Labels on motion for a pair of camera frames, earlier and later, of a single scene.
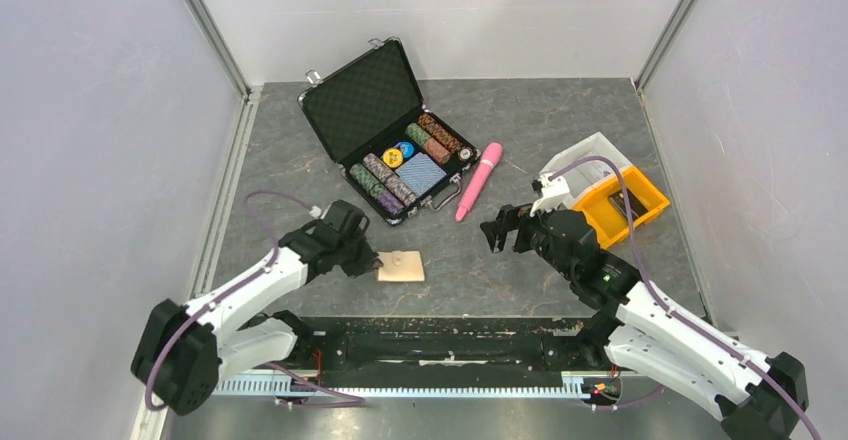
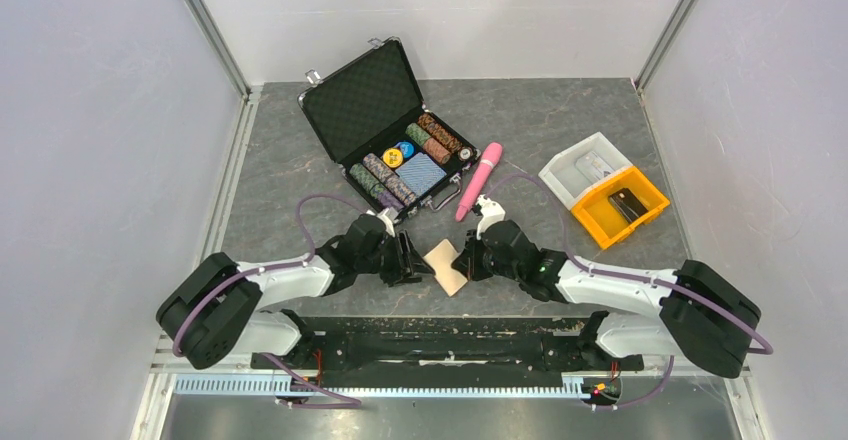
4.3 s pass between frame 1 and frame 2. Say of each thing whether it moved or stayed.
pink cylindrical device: stayed
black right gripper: moved
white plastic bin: stayed
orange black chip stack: stayed
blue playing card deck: stayed
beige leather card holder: moved
